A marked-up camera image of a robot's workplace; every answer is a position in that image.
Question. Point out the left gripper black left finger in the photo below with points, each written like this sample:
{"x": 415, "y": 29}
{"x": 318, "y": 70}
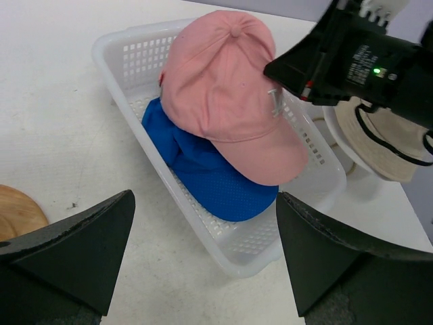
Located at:
{"x": 66, "y": 272}

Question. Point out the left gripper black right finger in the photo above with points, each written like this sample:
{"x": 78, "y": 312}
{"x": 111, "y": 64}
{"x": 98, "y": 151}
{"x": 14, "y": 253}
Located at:
{"x": 340, "y": 275}

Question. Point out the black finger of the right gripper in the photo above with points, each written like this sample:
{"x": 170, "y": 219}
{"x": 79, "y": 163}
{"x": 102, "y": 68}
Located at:
{"x": 301, "y": 69}

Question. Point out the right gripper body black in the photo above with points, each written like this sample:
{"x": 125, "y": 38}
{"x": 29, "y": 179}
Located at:
{"x": 359, "y": 59}

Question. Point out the white bucket hat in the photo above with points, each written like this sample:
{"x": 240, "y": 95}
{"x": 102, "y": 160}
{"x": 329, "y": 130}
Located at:
{"x": 341, "y": 140}

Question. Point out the pink baseball cap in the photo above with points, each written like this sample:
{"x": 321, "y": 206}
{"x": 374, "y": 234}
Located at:
{"x": 213, "y": 86}

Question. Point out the beige bucket hat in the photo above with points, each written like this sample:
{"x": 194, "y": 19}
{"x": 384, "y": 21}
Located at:
{"x": 390, "y": 145}

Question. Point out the wooden mushroom hat stand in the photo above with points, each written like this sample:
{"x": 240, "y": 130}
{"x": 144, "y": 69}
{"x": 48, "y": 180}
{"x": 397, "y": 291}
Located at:
{"x": 20, "y": 214}

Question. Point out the blue baseball cap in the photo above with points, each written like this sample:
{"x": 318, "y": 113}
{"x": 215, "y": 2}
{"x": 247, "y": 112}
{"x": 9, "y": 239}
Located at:
{"x": 208, "y": 177}

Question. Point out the white plastic basket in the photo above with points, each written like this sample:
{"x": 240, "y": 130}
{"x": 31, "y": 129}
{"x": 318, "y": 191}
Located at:
{"x": 130, "y": 62}

